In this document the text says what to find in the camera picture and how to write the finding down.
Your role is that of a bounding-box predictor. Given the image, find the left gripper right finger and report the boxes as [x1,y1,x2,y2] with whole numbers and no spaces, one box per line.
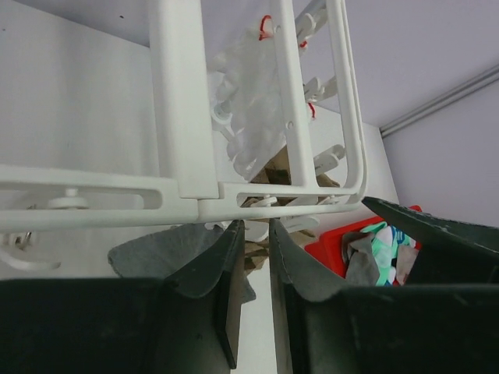
[269,219,498,373]

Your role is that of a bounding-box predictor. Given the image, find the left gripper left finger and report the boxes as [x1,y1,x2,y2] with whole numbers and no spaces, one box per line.
[1,221,245,373]

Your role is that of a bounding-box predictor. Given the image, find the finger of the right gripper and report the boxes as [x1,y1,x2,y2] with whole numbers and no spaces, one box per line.
[363,196,498,284]

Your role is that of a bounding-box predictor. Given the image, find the grey sock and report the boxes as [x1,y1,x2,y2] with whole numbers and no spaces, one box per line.
[107,222,257,305]
[341,231,380,286]

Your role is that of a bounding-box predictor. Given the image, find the brown argyle sock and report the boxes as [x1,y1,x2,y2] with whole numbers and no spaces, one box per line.
[241,198,317,273]
[249,143,340,196]

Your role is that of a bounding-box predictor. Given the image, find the white clip drying hanger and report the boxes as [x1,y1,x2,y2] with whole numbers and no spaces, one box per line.
[0,0,370,233]

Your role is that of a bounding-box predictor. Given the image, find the white hanger clip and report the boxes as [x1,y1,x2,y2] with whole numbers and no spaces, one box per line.
[1,231,61,272]

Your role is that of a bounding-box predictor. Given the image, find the taupe sock red stripes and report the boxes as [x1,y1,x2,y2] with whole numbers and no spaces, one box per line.
[395,245,419,285]

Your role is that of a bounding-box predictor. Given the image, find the teal white sock upper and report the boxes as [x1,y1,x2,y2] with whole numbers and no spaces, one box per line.
[361,221,416,286]

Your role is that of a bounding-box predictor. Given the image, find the red plastic tray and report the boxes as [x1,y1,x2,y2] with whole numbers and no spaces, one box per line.
[305,216,421,278]

